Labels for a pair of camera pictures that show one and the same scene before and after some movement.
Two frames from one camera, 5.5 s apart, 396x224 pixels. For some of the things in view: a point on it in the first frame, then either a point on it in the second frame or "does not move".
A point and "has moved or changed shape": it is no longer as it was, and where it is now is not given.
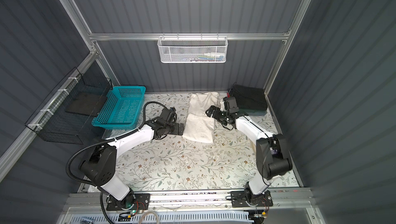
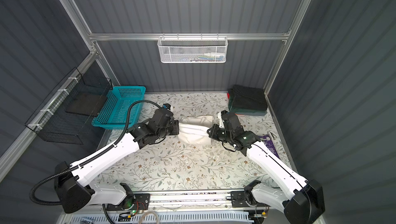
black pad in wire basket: (86, 104) does not move
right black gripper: (212, 109) to (213, 134)
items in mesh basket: (207, 57) does not move
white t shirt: (200, 126) has moved or changed shape
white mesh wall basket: (190, 49) does not move
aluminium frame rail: (196, 36) does not move
